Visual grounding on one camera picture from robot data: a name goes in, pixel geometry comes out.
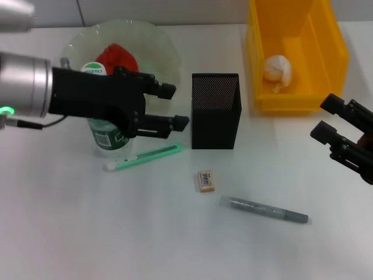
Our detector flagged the grey marker pen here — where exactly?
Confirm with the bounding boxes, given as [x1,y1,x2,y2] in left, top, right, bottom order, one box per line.
[219,195,309,225]

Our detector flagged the black mesh pen holder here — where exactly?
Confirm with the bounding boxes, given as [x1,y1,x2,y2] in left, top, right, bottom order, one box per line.
[191,72,243,151]

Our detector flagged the white paper ball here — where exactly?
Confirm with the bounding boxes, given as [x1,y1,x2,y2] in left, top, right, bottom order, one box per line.
[262,54,293,94]

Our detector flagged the red object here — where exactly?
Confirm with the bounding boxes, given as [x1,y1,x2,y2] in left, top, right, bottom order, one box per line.
[95,43,139,75]

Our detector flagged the clear water bottle green label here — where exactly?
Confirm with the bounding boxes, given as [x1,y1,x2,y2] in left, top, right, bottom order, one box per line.
[80,61,135,160]

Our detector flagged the beige eraser with label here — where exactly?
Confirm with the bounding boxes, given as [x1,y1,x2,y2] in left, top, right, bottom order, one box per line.
[197,171,217,193]

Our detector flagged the wavy green glass fruit plate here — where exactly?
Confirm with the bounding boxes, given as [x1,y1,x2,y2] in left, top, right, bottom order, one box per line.
[59,18,183,117]

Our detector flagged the left gripper cable with plug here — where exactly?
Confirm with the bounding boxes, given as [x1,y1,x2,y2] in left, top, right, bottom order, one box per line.
[0,57,72,131]

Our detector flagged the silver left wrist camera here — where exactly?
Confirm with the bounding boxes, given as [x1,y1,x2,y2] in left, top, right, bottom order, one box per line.
[0,0,36,33]

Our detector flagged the yellow plastic bin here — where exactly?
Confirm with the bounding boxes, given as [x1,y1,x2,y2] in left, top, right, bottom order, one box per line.
[244,0,350,117]

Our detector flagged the green utility knife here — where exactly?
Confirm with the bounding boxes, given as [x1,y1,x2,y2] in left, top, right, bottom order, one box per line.
[104,142,184,173]

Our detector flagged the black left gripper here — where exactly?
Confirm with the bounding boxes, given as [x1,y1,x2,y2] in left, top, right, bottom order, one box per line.
[48,66,191,140]

